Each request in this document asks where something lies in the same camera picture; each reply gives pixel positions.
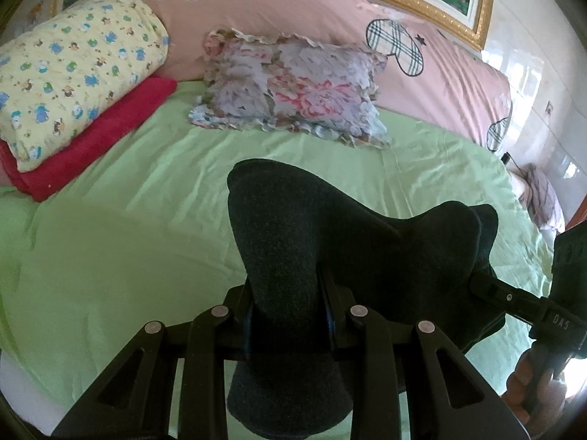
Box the black pants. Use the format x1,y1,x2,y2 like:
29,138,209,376
227,159,505,439

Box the person's right hand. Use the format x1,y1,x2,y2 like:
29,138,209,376
502,342,567,437

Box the purple checked cloth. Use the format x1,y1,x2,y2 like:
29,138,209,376
508,164,565,234

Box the green bed sheet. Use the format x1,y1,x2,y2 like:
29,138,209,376
1,82,552,433

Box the red folded blanket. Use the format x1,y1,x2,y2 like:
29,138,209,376
1,77,177,203

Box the yellow cartoon print quilt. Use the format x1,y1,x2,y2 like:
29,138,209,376
1,0,169,172

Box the floral ruffled pillow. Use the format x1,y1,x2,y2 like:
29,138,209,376
189,30,388,148

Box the brown wooden door frame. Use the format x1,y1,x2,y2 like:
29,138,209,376
565,210,587,232

